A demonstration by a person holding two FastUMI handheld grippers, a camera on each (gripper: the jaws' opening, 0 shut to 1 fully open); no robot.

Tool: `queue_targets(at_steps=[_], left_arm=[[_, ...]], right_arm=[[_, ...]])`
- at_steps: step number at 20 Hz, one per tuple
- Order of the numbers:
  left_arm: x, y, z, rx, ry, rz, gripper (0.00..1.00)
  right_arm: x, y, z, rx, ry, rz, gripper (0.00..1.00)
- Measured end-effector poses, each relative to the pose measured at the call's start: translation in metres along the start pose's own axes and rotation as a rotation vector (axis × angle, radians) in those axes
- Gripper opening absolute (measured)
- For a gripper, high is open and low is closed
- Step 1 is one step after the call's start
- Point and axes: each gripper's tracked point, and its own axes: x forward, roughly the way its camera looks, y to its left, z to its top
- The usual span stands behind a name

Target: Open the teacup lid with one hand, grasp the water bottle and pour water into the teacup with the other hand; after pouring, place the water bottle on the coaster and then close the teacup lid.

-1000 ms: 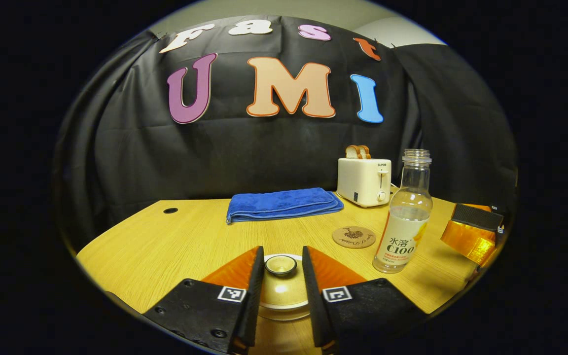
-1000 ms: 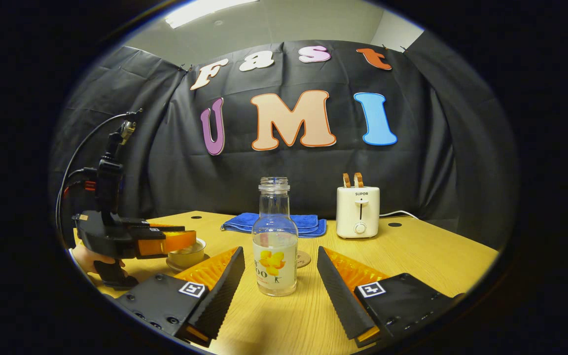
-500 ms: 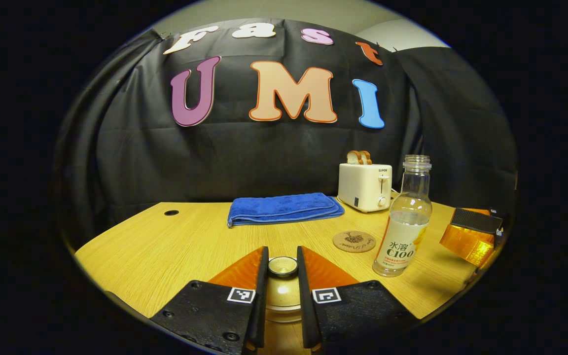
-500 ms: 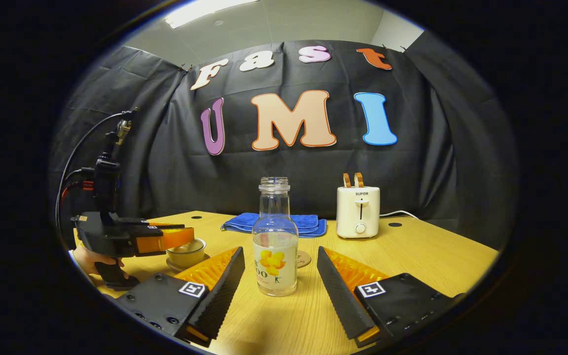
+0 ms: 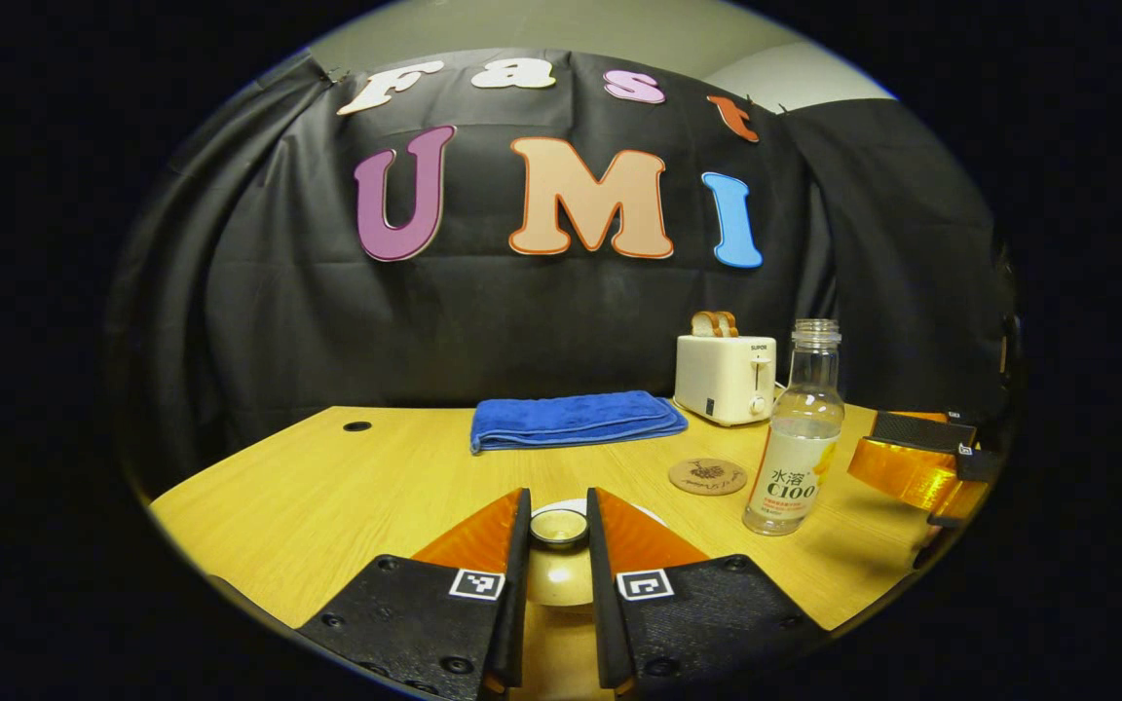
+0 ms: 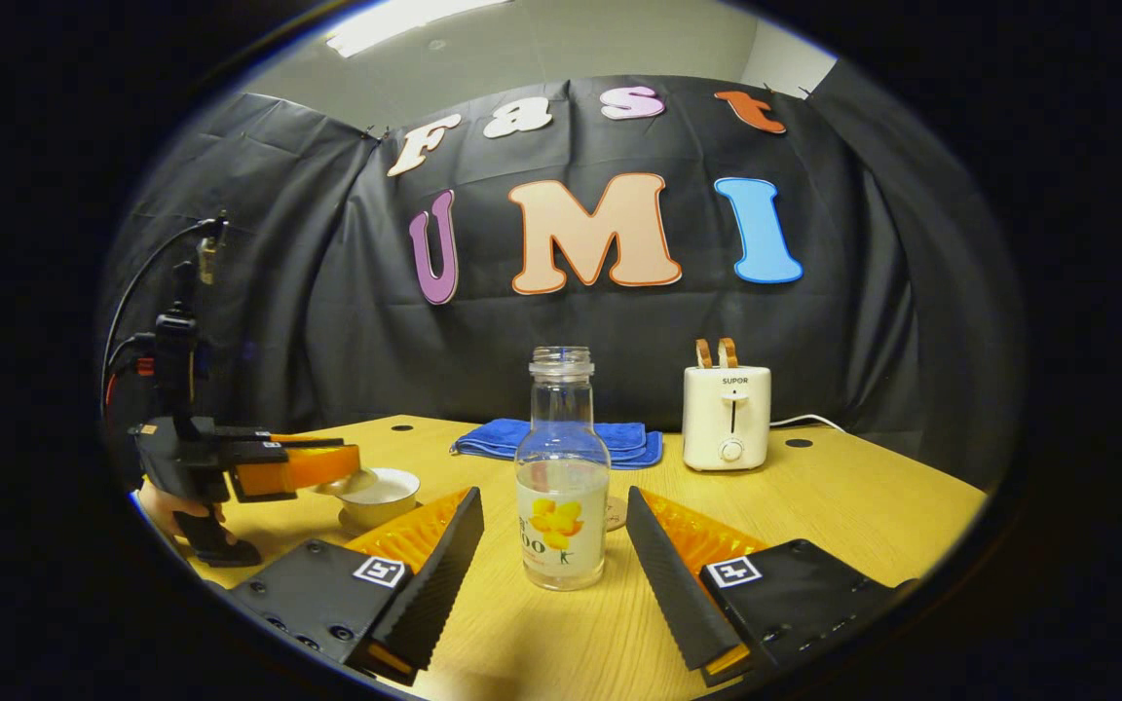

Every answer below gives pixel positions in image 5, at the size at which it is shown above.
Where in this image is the clear plastic water bottle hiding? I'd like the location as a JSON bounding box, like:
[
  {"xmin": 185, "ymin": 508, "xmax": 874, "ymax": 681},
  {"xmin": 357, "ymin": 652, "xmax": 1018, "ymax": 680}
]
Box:
[{"xmin": 742, "ymin": 318, "xmax": 845, "ymax": 536}]

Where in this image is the folded blue towel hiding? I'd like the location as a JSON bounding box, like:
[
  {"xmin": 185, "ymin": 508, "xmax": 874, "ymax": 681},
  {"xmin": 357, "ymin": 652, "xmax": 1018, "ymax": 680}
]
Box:
[{"xmin": 469, "ymin": 390, "xmax": 690, "ymax": 456}]

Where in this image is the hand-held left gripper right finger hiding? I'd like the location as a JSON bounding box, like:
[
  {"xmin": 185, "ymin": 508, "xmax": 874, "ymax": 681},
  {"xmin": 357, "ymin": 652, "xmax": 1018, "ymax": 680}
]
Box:
[{"xmin": 586, "ymin": 487, "xmax": 827, "ymax": 700}]

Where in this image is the black backdrop cloth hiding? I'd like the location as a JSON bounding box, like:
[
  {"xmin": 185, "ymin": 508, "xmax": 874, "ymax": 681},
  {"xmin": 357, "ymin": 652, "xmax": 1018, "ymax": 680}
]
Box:
[{"xmin": 103, "ymin": 47, "xmax": 1020, "ymax": 488}]

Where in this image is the round cork coaster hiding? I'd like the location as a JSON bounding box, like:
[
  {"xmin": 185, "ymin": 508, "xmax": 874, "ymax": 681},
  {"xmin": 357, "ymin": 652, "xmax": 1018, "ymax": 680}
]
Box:
[{"xmin": 668, "ymin": 458, "xmax": 748, "ymax": 497}]

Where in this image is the cream ceramic teacup lid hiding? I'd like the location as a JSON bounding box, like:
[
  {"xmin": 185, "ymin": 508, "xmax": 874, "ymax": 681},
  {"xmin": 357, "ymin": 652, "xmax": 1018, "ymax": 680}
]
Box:
[{"xmin": 522, "ymin": 508, "xmax": 603, "ymax": 610}]

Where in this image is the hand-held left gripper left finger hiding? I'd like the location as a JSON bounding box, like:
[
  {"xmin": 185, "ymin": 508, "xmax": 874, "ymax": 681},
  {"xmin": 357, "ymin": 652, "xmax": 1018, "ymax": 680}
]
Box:
[{"xmin": 296, "ymin": 487, "xmax": 533, "ymax": 700}]

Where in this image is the cream white toaster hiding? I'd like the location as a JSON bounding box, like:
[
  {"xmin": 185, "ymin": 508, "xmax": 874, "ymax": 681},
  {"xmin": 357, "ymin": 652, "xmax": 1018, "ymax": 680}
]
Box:
[{"xmin": 673, "ymin": 334, "xmax": 778, "ymax": 427}]

